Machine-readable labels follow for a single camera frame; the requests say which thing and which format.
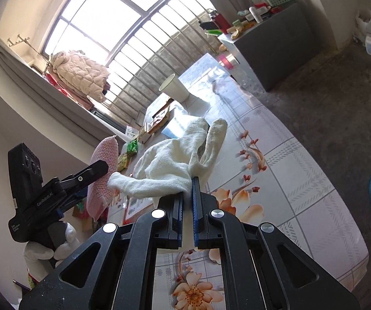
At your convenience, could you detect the pink knitted cloth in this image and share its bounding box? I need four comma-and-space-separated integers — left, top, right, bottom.
85, 135, 120, 222

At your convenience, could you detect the white cloth glove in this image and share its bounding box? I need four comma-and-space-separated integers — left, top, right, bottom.
108, 118, 228, 205

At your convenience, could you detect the left hand in white glove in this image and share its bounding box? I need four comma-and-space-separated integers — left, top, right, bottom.
22, 220, 81, 281

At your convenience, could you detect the yellow green snack packet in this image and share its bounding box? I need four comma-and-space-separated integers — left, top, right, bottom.
117, 153, 129, 172

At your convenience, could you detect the floral plastic tablecloth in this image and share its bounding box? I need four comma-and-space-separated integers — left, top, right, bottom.
180, 55, 369, 290

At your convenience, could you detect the pink quilted jacket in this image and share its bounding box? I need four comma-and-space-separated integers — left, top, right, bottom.
50, 50, 110, 103

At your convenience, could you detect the flat brown cardboard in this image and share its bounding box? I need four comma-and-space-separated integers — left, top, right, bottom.
143, 93, 173, 135

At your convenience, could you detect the blue white cardboard box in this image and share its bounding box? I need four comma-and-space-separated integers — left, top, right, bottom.
161, 108, 199, 138

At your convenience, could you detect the white paper cup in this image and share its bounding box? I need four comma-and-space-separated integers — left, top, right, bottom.
159, 74, 190, 103

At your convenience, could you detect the grey cabinet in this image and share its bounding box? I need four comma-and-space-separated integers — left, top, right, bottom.
218, 2, 319, 92

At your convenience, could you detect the red thermos bottle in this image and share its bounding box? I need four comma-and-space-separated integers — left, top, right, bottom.
208, 10, 232, 34

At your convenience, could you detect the white bottle on cabinet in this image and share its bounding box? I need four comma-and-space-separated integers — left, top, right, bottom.
249, 6, 263, 23

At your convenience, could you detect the white plastic bag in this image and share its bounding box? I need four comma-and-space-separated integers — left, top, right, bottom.
354, 9, 371, 37

